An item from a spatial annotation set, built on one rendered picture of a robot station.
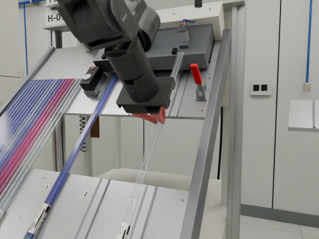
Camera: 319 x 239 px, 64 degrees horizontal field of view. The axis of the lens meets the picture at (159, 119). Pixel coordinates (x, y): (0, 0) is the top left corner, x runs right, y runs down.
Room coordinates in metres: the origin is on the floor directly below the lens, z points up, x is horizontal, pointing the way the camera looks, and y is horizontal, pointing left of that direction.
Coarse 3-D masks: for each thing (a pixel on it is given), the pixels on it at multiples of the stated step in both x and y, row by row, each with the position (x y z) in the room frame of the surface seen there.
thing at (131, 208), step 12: (180, 60) 0.64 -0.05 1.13; (156, 120) 0.53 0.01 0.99; (156, 132) 0.51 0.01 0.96; (156, 144) 0.50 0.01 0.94; (144, 156) 0.48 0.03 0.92; (144, 168) 0.46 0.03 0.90; (144, 180) 0.45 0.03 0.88; (132, 192) 0.43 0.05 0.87; (132, 204) 0.42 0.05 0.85; (132, 216) 0.41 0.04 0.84
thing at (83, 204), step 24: (24, 192) 0.57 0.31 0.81; (48, 192) 0.55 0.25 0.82; (72, 192) 0.54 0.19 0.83; (96, 192) 0.52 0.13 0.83; (120, 192) 0.50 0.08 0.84; (144, 192) 0.49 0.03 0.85; (168, 192) 0.48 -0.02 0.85; (24, 216) 0.53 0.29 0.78; (48, 216) 0.51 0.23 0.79; (72, 216) 0.50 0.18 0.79; (96, 216) 0.48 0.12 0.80; (120, 216) 0.47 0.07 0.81; (144, 216) 0.45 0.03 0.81; (168, 216) 0.44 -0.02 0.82
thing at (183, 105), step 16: (64, 48) 1.02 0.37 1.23; (80, 48) 0.98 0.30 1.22; (48, 64) 0.97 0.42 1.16; (64, 64) 0.93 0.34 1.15; (80, 64) 0.90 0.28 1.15; (208, 64) 0.70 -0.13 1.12; (192, 80) 0.68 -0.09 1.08; (208, 80) 0.66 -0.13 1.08; (80, 96) 0.77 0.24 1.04; (96, 96) 0.75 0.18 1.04; (112, 96) 0.73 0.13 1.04; (176, 96) 0.65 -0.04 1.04; (192, 96) 0.64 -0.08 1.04; (208, 96) 0.62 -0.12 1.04; (80, 112) 0.72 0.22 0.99; (112, 112) 0.68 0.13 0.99; (176, 112) 0.61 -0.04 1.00; (192, 112) 0.60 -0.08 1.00
